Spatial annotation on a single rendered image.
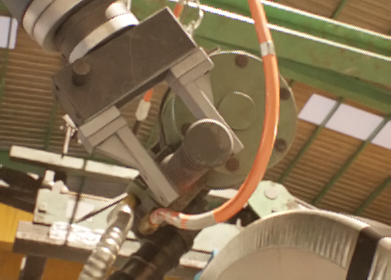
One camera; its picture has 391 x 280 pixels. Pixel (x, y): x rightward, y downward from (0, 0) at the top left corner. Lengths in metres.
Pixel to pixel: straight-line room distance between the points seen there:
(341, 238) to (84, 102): 0.28
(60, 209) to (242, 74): 1.06
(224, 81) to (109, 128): 0.19
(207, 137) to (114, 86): 0.10
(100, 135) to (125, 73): 0.06
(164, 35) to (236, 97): 0.14
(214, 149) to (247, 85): 0.20
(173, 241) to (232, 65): 0.24
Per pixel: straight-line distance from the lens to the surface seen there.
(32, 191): 1.77
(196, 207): 0.79
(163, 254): 0.76
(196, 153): 0.48
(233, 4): 3.83
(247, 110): 0.66
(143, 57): 0.54
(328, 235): 0.63
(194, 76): 0.56
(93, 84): 0.53
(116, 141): 0.53
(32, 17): 0.55
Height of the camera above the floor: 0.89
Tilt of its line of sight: 41 degrees up
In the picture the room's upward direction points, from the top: straight up
